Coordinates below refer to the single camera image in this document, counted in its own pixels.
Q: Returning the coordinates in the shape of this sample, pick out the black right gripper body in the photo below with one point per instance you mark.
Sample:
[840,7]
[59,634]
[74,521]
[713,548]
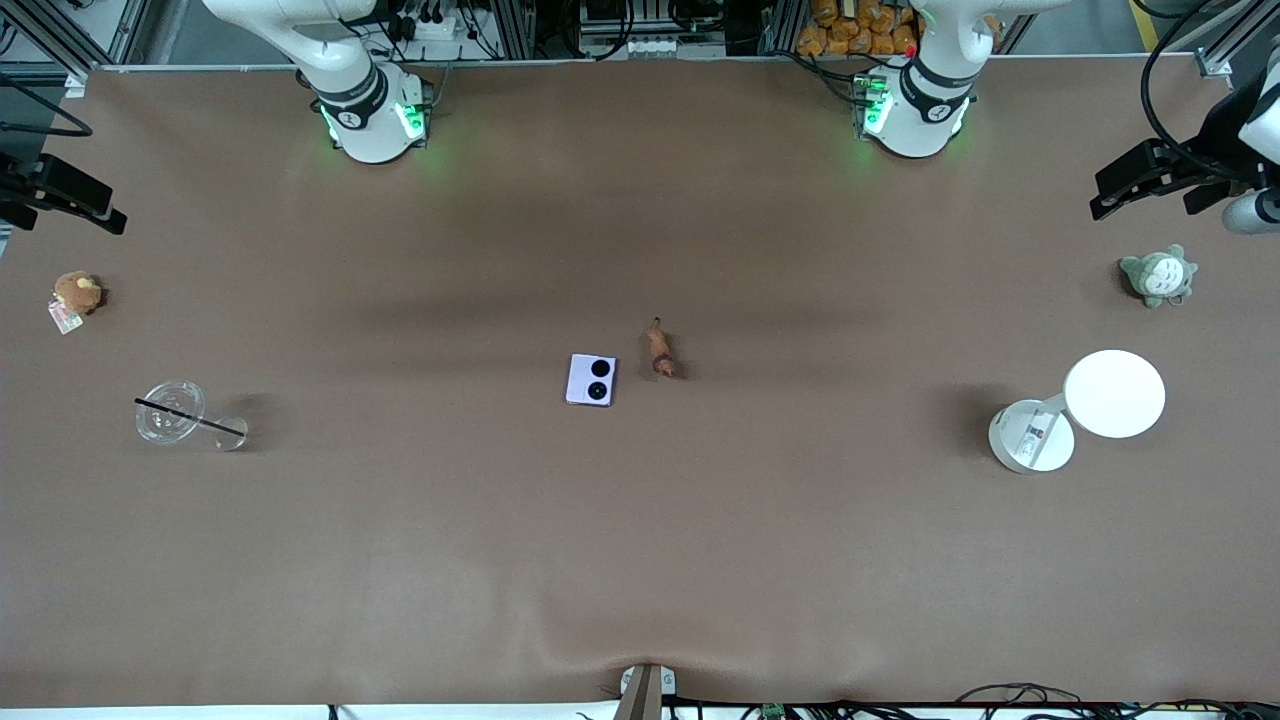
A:
[22,189]

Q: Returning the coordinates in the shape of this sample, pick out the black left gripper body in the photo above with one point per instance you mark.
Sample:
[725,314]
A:
[1214,146]

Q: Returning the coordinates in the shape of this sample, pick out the small brown lion statue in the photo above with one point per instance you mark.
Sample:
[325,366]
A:
[661,352]

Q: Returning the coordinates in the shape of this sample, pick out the lilac flip phone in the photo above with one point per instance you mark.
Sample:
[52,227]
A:
[591,380]

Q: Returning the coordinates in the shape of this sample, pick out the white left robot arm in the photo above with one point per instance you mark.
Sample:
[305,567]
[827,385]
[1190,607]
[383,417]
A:
[920,100]

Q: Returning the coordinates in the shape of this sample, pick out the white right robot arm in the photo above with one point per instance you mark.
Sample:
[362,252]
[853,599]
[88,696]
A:
[365,95]

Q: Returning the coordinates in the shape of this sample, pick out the grey green plush toy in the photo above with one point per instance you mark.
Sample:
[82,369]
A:
[1158,276]

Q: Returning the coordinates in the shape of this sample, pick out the brown plush toy with tag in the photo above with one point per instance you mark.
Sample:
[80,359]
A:
[76,293]

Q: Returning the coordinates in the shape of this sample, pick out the white round folding lamp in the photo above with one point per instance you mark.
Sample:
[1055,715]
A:
[1110,395]

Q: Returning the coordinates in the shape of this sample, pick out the clear plastic cup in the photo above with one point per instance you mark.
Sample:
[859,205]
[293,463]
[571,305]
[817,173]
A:
[170,412]

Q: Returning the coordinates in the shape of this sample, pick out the black drinking straw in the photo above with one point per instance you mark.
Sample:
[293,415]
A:
[190,417]

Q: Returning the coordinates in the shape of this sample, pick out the pile of orange packets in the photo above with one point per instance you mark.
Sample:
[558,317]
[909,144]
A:
[860,25]

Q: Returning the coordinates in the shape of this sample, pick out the white power strip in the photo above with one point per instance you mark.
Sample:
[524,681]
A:
[435,27]

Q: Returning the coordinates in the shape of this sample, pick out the grey equipment rack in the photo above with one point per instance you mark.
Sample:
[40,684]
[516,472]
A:
[650,25]

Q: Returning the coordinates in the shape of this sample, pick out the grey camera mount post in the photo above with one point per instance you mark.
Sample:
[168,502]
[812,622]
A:
[645,692]

